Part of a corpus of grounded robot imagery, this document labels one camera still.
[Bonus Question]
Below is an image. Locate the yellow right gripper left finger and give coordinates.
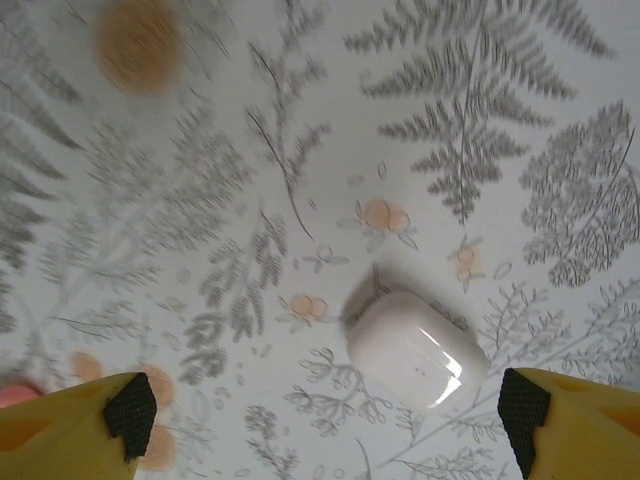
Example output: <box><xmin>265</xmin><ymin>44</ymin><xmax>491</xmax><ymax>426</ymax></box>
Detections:
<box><xmin>0</xmin><ymin>371</ymin><xmax>161</xmax><ymax>480</ymax></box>

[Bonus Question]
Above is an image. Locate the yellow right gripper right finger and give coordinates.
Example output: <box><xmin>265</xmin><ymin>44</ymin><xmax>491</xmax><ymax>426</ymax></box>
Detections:
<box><xmin>498</xmin><ymin>367</ymin><xmax>640</xmax><ymax>480</ymax></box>

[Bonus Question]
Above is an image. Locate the pink earbud charging case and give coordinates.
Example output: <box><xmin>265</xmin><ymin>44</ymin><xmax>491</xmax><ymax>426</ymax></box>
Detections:
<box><xmin>0</xmin><ymin>383</ymin><xmax>41</xmax><ymax>409</ymax></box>

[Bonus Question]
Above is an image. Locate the white earbud charging case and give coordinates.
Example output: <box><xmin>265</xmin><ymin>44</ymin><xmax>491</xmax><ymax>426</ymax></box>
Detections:
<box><xmin>346</xmin><ymin>291</ymin><xmax>489</xmax><ymax>412</ymax></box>

